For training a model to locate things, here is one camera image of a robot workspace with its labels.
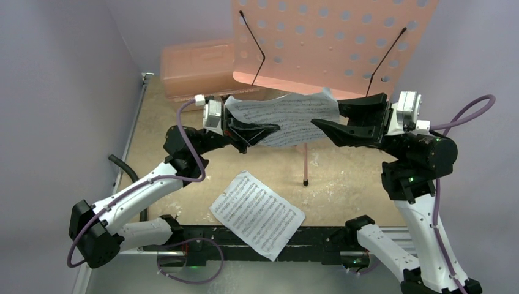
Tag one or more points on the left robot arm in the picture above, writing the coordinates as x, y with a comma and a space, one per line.
96, 230

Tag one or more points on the pink plastic storage box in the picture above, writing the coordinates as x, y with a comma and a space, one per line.
199, 68

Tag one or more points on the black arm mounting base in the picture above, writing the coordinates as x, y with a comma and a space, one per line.
327, 245

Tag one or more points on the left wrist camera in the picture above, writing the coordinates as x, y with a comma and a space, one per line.
212, 113

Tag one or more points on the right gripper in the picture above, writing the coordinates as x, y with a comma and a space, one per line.
383, 123

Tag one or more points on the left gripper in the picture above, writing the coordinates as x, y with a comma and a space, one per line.
248, 133

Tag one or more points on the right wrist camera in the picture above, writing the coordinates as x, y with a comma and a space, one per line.
408, 111

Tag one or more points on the sheet music page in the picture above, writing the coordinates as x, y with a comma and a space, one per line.
257, 215
292, 112

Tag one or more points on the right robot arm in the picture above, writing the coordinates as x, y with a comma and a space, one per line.
421, 156

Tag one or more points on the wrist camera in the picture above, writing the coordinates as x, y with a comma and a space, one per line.
212, 113
408, 111

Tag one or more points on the pink music stand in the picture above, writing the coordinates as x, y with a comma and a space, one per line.
347, 49

